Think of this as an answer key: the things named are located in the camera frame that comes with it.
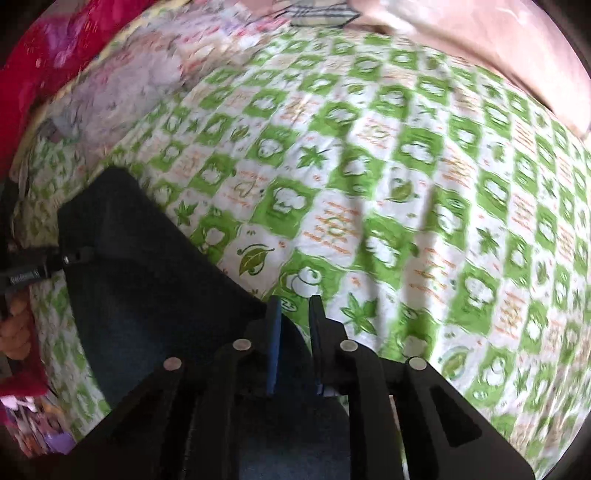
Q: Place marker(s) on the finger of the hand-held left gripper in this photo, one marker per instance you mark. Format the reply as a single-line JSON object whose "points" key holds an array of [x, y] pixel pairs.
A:
{"points": [[69, 259]]}

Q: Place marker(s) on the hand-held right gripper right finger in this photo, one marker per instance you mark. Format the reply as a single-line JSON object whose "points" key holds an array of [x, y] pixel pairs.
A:
{"points": [[316, 344]]}

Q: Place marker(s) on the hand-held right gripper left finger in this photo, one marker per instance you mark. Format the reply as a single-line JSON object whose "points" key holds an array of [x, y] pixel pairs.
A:
{"points": [[273, 350]]}

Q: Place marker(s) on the dark navy pants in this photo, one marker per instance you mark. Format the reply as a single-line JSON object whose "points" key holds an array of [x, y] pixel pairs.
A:
{"points": [[152, 286]]}

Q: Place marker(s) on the person's left hand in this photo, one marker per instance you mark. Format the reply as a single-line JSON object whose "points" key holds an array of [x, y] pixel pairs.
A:
{"points": [[16, 332]]}

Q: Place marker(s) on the purple and red printed cloth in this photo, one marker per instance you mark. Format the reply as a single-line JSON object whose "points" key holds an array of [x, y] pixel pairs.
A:
{"points": [[27, 415]]}

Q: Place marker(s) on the green checked printed bed sheet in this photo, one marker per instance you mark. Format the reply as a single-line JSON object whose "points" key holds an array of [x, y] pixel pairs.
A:
{"points": [[378, 194]]}

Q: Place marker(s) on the pale floral quilt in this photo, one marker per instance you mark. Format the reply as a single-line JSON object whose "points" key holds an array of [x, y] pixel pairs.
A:
{"points": [[134, 78]]}

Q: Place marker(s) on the red floral blanket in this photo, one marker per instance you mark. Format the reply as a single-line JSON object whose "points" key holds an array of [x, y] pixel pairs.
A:
{"points": [[51, 41]]}

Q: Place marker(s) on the grey plaid cloth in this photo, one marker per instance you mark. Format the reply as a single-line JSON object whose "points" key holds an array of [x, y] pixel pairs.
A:
{"points": [[323, 11]]}

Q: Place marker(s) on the pink pillow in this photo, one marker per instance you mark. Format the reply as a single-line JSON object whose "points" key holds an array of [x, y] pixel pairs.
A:
{"points": [[498, 41]]}

